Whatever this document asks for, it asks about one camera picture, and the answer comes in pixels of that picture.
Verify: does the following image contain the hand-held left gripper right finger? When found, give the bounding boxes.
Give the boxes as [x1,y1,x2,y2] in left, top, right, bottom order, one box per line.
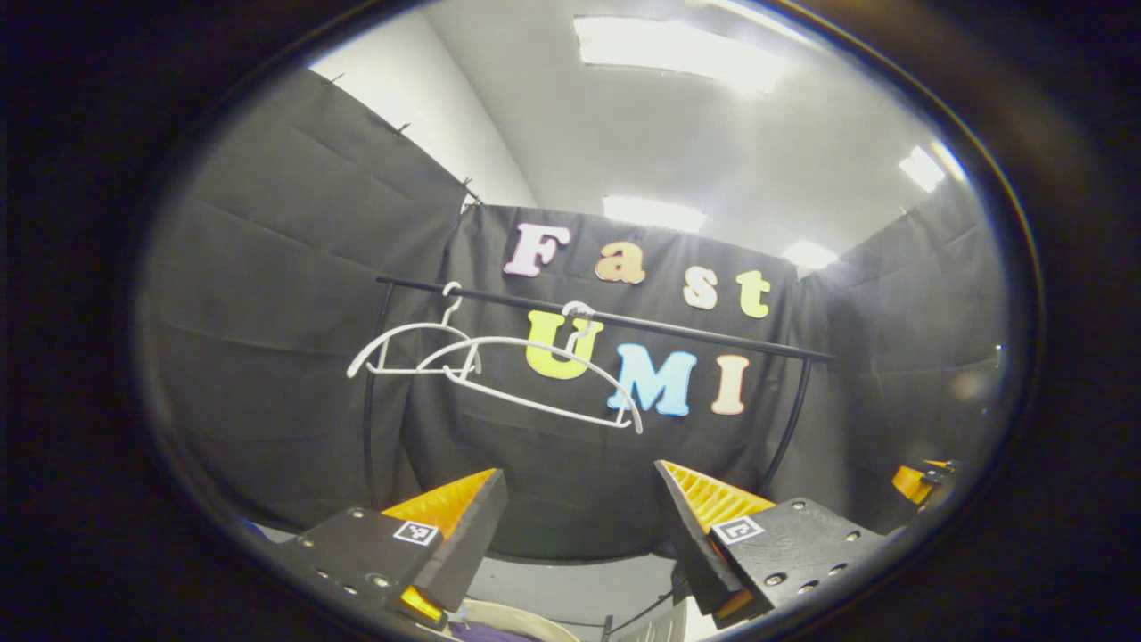
[653,459,892,630]

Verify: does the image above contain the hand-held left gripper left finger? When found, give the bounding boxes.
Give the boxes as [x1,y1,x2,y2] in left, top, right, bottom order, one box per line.
[267,468,509,632]

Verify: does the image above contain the purple knit cardigan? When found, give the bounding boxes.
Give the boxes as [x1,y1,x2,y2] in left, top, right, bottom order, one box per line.
[446,620,536,642]

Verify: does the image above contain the beige laundry hamper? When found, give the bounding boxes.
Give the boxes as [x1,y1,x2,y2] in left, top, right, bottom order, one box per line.
[437,597,589,642]

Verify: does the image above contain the white plastic hanger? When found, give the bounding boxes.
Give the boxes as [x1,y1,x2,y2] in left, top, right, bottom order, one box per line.
[346,282,482,379]
[416,301,644,435]

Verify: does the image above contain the black clothes rack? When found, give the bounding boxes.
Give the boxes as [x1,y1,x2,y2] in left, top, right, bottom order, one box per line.
[361,275,837,509]

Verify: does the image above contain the black backdrop cloth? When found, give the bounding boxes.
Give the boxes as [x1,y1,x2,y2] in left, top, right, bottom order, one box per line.
[134,70,1008,563]

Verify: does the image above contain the large ceiling light panel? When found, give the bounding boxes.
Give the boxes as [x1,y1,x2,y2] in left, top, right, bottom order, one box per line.
[573,16,790,95]

